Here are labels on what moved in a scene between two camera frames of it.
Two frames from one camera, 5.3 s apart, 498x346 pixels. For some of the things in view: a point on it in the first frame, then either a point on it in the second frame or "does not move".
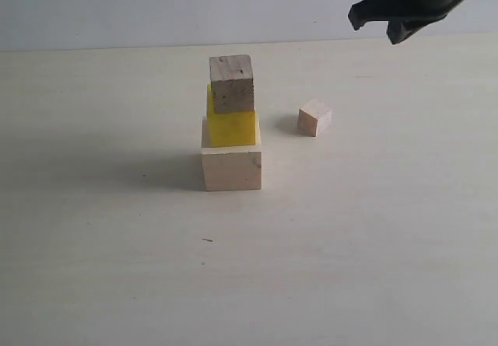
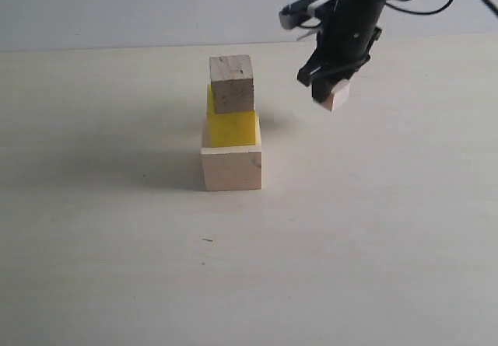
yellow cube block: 229,128 does not move
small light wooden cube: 314,118 -> 338,97
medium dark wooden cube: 232,82 does not move
